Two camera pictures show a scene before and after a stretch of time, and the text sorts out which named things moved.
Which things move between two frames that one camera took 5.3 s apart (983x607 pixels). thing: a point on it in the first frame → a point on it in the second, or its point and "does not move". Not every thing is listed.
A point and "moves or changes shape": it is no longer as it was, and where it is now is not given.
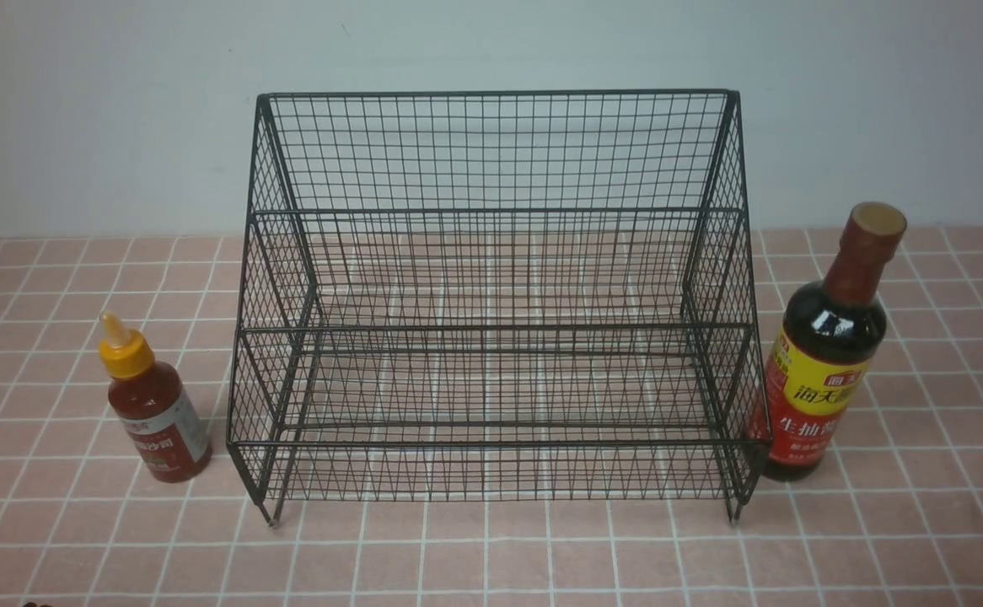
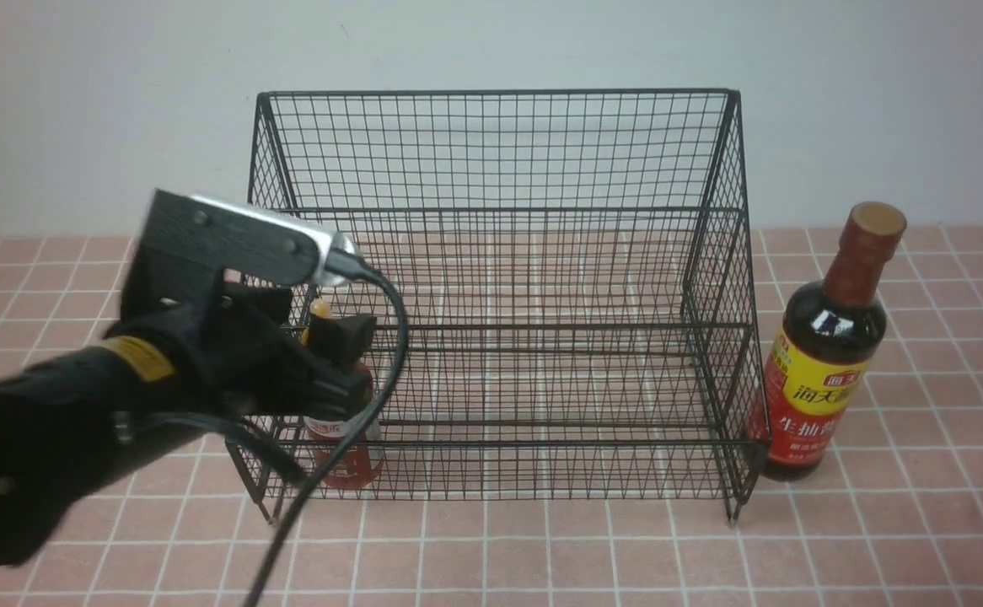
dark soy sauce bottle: x=833 y=332 does not move
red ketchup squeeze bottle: x=147 y=400 moves or changes shape
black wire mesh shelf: x=512 y=295 does not move
